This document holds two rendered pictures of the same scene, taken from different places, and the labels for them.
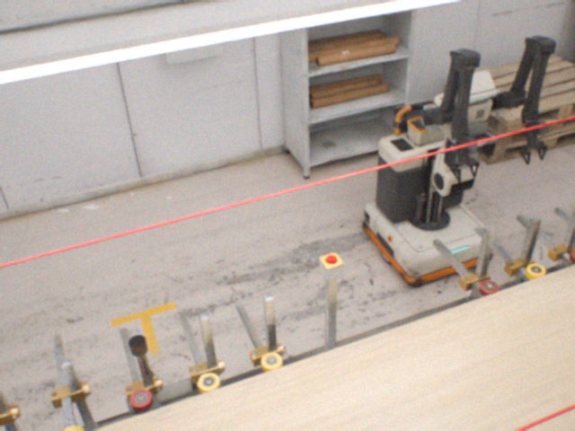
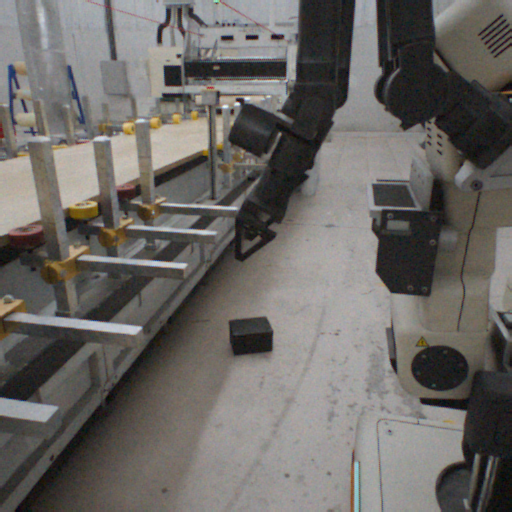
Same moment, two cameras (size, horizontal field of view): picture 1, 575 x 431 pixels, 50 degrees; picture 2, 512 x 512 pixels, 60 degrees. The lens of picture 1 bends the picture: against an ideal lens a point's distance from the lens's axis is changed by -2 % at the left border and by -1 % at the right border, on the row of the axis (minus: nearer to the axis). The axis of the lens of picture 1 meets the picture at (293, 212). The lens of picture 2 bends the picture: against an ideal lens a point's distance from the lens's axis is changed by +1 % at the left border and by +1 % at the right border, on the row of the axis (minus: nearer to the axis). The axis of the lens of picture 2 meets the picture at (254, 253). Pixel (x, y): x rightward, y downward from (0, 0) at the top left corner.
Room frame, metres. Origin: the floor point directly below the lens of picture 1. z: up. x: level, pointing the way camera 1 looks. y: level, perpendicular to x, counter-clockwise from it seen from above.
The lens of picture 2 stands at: (3.16, -1.87, 1.25)
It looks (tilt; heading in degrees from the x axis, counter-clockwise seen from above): 21 degrees down; 123
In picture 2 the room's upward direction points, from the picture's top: straight up
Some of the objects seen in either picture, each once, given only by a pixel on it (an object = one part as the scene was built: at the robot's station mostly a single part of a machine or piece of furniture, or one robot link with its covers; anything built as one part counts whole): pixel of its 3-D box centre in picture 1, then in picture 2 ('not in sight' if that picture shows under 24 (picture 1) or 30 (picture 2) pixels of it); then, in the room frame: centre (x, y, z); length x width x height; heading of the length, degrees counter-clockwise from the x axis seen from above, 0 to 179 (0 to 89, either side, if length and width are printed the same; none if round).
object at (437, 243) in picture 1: (461, 269); (177, 209); (2.11, -0.76, 0.84); 0.43 x 0.03 x 0.04; 21
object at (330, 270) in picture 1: (331, 267); (210, 97); (1.78, -0.14, 1.18); 0.07 x 0.07 x 0.08; 21
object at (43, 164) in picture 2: (570, 239); (56, 241); (2.23, -1.29, 0.90); 0.04 x 0.04 x 0.48; 21
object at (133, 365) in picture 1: (133, 368); not in sight; (1.60, 0.65, 0.84); 0.43 x 0.03 x 0.04; 21
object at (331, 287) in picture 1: (331, 313); (212, 153); (1.78, -0.14, 0.93); 0.05 x 0.05 x 0.45; 21
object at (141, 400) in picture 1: (143, 406); not in sight; (1.41, 0.58, 0.85); 0.08 x 0.08 x 0.11
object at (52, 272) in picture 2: (562, 251); (66, 264); (2.22, -1.27, 0.83); 0.14 x 0.06 x 0.05; 111
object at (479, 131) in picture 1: (469, 144); (407, 218); (2.95, -0.98, 0.99); 0.28 x 0.16 x 0.22; 111
